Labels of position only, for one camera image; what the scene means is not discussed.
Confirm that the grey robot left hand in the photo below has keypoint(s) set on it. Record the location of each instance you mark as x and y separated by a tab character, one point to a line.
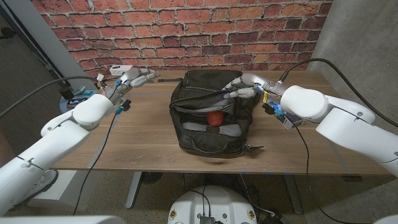
130	81

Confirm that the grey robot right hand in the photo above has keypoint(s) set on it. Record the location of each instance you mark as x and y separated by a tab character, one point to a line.
248	85

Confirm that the black backpack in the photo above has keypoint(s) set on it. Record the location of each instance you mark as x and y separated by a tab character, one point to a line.
205	102

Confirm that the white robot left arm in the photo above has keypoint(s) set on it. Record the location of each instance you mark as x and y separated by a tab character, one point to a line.
53	146

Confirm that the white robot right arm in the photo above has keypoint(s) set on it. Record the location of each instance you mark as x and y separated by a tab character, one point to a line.
342	121

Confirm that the white power strip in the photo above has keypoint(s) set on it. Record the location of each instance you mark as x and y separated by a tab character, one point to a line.
119	69

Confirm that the teal plastic tool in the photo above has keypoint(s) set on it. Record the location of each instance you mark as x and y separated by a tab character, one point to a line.
80	90

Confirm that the green purple card game box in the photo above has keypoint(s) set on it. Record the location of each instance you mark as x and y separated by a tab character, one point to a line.
290	121

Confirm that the black smartphone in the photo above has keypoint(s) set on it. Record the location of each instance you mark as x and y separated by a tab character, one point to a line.
76	101

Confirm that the blue round stool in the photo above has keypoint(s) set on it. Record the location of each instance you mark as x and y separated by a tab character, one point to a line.
71	101

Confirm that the red brick printed backdrop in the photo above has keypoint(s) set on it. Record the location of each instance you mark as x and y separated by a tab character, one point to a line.
186	31

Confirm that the black floor fan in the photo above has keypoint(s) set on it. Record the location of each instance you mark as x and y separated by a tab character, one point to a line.
151	178

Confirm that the grey metal table leg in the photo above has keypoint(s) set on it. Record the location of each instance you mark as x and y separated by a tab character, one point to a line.
133	189
292	193

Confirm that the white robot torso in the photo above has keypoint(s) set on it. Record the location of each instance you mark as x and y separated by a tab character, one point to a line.
211	205

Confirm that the grey sneaker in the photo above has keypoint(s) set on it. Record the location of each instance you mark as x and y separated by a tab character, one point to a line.
43	183

